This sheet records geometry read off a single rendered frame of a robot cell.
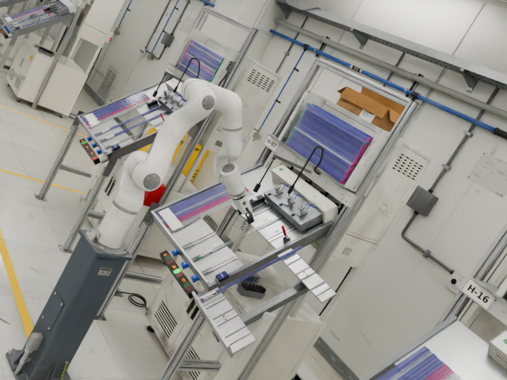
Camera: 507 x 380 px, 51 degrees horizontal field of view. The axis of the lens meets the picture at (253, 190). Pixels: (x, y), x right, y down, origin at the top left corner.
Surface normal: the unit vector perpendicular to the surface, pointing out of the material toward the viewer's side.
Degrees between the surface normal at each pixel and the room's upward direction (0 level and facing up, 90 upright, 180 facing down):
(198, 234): 43
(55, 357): 90
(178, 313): 90
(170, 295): 90
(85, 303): 90
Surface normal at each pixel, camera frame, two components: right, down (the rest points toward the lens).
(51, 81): 0.51, 0.46
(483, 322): -0.70, -0.26
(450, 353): -0.14, -0.79
